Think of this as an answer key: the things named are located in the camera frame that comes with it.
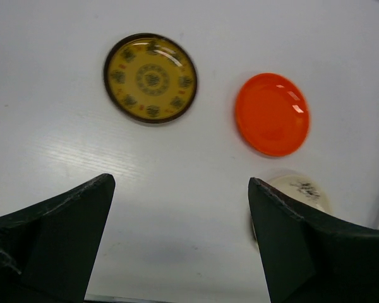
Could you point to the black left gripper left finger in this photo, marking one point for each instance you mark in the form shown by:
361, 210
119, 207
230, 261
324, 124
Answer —
48, 250

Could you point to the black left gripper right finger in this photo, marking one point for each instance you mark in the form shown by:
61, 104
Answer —
310, 256

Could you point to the orange plate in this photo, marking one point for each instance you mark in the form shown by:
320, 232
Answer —
272, 115

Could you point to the yellow patterned plate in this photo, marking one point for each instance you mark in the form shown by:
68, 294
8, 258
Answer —
150, 78

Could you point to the cream plate with ink drawing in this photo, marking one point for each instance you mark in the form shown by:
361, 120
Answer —
303, 189

